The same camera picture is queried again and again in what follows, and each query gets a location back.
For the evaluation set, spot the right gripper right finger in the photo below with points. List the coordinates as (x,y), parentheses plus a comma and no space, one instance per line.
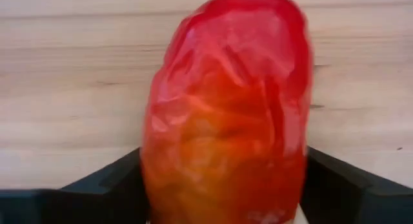
(355,201)

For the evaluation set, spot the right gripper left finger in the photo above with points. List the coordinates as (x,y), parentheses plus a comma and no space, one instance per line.
(74,204)

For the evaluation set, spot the red orange mango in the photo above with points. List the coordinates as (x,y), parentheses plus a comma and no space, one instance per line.
(226,120)

